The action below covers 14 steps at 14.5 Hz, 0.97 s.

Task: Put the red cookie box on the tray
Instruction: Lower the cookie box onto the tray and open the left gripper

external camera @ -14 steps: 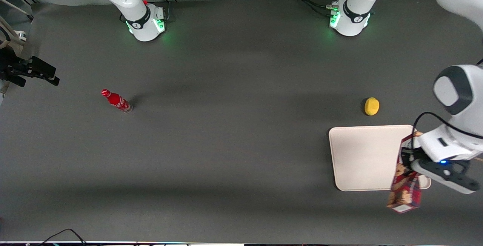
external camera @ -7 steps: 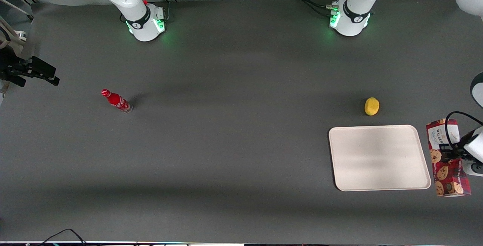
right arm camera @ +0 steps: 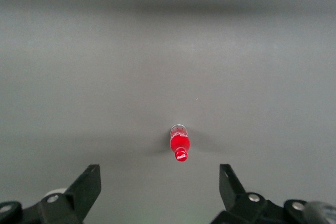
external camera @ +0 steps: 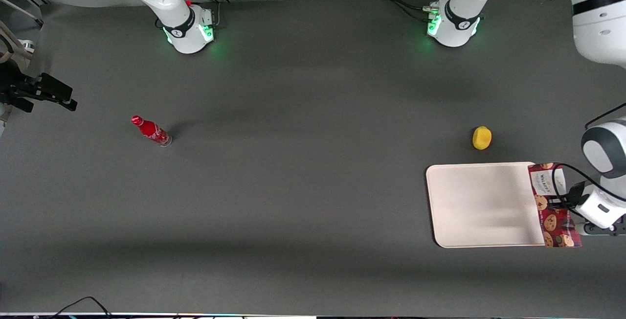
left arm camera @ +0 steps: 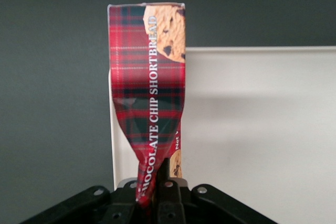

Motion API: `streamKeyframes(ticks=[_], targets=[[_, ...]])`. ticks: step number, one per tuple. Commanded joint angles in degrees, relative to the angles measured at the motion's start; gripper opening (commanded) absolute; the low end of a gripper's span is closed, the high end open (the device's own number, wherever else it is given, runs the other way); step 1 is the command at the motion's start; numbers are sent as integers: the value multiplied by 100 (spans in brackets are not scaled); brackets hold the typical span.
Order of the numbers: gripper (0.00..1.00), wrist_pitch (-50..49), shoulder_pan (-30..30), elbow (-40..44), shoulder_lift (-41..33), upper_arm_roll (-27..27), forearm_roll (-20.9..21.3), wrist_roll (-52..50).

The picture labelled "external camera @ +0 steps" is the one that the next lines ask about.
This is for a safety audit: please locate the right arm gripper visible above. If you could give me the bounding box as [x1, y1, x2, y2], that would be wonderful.
[0, 60, 78, 114]

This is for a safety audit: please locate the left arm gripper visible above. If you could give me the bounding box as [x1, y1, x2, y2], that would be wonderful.
[551, 180, 625, 230]

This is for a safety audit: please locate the red cookie box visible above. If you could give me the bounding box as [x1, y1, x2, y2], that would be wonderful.
[528, 162, 583, 249]

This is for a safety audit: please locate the beige plastic tray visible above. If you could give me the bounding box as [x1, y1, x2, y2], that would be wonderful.
[425, 162, 568, 249]

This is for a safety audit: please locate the red cola bottle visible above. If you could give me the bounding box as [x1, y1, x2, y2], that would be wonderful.
[131, 115, 173, 147]

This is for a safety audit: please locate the yellow lemon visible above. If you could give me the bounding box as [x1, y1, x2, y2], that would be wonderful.
[472, 126, 492, 151]

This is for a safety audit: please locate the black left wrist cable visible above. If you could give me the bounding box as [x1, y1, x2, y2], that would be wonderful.
[551, 103, 626, 203]

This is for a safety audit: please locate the beige strap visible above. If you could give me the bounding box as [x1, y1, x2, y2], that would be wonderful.
[0, 0, 36, 65]

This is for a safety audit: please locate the black table edge cable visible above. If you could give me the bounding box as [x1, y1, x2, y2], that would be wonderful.
[48, 296, 114, 319]

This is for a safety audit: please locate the black left arm base cable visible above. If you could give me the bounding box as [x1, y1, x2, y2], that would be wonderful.
[369, 0, 458, 22]

